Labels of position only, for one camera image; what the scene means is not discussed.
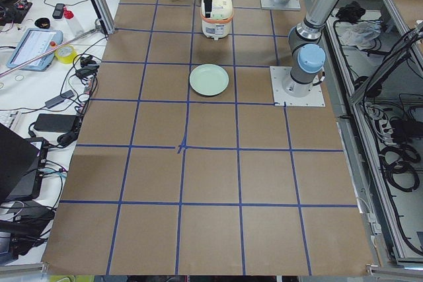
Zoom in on cream rice cooker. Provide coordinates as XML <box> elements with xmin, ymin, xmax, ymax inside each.
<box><xmin>200</xmin><ymin>0</ymin><xmax>233</xmax><ymax>40</ymax></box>

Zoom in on near green plate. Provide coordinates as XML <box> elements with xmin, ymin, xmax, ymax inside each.
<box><xmin>189</xmin><ymin>64</ymin><xmax>229</xmax><ymax>96</ymax></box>

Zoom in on metal rod with hook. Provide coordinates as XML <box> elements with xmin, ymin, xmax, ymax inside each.
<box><xmin>1</xmin><ymin>26</ymin><xmax>102</xmax><ymax>77</ymax></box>

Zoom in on black phone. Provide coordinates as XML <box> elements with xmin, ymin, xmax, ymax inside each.
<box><xmin>52</xmin><ymin>3</ymin><xmax>65</xmax><ymax>19</ymax></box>

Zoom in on yellow tape roll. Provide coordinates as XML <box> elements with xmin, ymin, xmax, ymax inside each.
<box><xmin>54</xmin><ymin>45</ymin><xmax>77</xmax><ymax>64</ymax></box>

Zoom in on white cloth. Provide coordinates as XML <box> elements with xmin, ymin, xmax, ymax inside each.
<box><xmin>340</xmin><ymin>21</ymin><xmax>381</xmax><ymax>50</ymax></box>

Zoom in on black round cup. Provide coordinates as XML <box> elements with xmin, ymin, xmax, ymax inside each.
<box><xmin>34</xmin><ymin>17</ymin><xmax>51</xmax><ymax>30</ymax></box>

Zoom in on blue tablet teach pendant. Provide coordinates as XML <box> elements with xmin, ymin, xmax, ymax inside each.
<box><xmin>6</xmin><ymin>28</ymin><xmax>63</xmax><ymax>71</ymax></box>

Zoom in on black power adapter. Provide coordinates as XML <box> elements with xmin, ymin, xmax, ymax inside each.
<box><xmin>34</xmin><ymin>114</ymin><xmax>77</xmax><ymax>133</ymax></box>

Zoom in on black laptop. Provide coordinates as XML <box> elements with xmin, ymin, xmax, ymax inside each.
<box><xmin>1</xmin><ymin>125</ymin><xmax>48</xmax><ymax>203</ymax></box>

